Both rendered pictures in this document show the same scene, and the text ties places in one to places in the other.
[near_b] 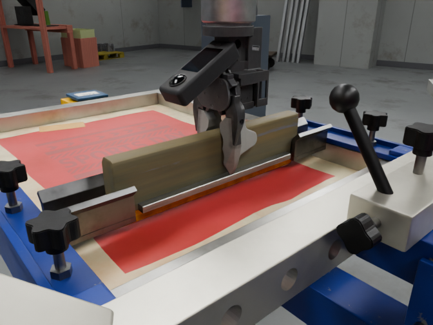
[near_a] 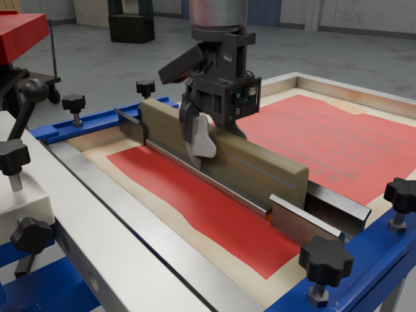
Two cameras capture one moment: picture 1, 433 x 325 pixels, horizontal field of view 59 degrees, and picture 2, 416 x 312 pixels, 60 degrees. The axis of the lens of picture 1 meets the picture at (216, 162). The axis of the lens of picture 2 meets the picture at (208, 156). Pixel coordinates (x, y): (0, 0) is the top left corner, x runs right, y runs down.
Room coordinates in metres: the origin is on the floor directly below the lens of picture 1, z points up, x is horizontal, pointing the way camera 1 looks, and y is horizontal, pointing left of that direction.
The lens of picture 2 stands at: (0.55, -0.52, 1.28)
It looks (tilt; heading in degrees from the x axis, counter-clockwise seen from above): 27 degrees down; 90
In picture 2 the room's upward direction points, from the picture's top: straight up
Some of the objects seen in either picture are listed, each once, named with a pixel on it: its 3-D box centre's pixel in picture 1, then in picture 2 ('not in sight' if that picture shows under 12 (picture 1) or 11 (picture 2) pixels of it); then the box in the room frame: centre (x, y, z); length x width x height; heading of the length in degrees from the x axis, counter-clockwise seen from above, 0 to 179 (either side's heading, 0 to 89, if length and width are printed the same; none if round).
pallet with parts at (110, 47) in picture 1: (96, 51); not in sight; (9.76, 2.94, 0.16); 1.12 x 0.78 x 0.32; 144
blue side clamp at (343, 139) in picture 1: (330, 146); (356, 277); (0.72, -0.23, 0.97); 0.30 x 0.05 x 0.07; 40
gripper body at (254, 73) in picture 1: (231, 69); (221, 73); (0.57, -0.02, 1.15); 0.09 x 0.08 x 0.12; 130
